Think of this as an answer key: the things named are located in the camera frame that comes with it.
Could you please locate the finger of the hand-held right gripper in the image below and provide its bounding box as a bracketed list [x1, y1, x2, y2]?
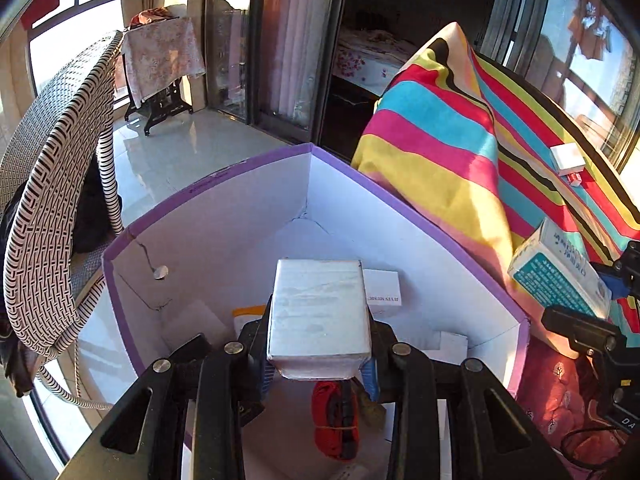
[541, 305, 631, 357]
[590, 241, 640, 302]

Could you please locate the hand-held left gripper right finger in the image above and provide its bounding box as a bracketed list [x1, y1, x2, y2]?
[360, 305, 571, 480]

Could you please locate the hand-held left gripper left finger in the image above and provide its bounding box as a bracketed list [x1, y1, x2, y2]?
[59, 305, 273, 480]

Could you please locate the small white packet orange print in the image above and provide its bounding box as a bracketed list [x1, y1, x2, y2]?
[231, 305, 268, 341]

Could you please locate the teal and white box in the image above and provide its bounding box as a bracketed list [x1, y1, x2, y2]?
[507, 217, 613, 321]

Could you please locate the red lanyard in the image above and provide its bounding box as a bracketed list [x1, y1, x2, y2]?
[311, 380, 362, 461]

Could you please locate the plain white box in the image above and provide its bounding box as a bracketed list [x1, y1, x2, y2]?
[266, 258, 374, 382]

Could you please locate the purple-edged white cardboard box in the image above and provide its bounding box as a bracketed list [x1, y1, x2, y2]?
[102, 142, 531, 480]

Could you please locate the pink floral quilt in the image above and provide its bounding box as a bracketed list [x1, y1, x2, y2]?
[515, 335, 621, 480]

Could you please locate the white box with black lettering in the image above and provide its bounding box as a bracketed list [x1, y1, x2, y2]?
[362, 269, 401, 317]

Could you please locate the large white box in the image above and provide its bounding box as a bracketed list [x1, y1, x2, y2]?
[550, 142, 587, 177]

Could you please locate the multicoloured striped cloth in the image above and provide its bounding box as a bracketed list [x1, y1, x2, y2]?
[350, 21, 640, 361]

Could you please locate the black iron table stand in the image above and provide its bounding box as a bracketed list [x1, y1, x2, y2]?
[124, 77, 195, 137]

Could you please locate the black and white wicker chair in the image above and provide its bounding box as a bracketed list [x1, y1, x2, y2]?
[0, 30, 126, 411]

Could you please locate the bed with floral sheet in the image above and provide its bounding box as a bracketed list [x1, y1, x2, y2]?
[332, 25, 431, 98]

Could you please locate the pink sheer curtain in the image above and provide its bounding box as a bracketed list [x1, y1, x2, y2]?
[257, 0, 341, 131]

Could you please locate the orange cloth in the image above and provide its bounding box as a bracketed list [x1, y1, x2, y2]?
[130, 7, 173, 28]

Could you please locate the red hanging cloth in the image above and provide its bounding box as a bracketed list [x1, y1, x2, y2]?
[20, 0, 68, 31]

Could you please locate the black cable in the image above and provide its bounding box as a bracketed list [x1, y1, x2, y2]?
[560, 425, 631, 472]

